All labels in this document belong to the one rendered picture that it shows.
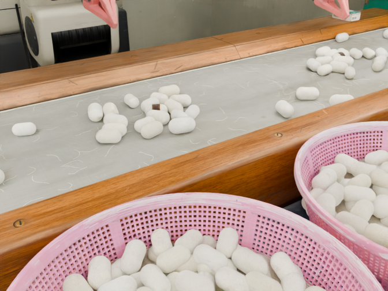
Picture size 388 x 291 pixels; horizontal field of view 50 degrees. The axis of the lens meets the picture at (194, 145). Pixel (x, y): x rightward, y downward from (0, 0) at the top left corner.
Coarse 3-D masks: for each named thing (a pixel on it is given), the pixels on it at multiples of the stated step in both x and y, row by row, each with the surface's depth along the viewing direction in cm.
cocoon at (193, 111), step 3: (192, 105) 61; (195, 105) 61; (189, 108) 60; (192, 108) 60; (195, 108) 60; (198, 108) 61; (186, 111) 60; (189, 111) 59; (192, 111) 59; (195, 111) 60; (198, 111) 61; (189, 114) 59; (192, 114) 59; (195, 114) 60; (192, 117) 60; (195, 117) 60
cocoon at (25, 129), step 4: (16, 124) 56; (20, 124) 56; (24, 124) 56; (28, 124) 56; (32, 124) 56; (12, 128) 56; (16, 128) 56; (20, 128) 56; (24, 128) 56; (28, 128) 56; (32, 128) 56; (16, 132) 56; (20, 132) 56; (24, 132) 56; (28, 132) 56; (32, 132) 56
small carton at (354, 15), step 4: (352, 12) 105; (356, 12) 105; (360, 12) 105; (332, 16) 109; (336, 16) 108; (352, 16) 104; (356, 16) 105; (348, 20) 105; (352, 20) 105; (356, 20) 106
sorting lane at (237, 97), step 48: (336, 48) 92; (96, 96) 69; (144, 96) 69; (192, 96) 69; (240, 96) 68; (288, 96) 68; (0, 144) 55; (48, 144) 55; (96, 144) 54; (144, 144) 54; (192, 144) 54; (0, 192) 45; (48, 192) 45
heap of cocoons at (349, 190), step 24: (336, 168) 48; (360, 168) 48; (384, 168) 48; (312, 192) 46; (336, 192) 44; (360, 192) 44; (384, 192) 46; (336, 216) 41; (360, 216) 41; (384, 216) 42; (384, 240) 38
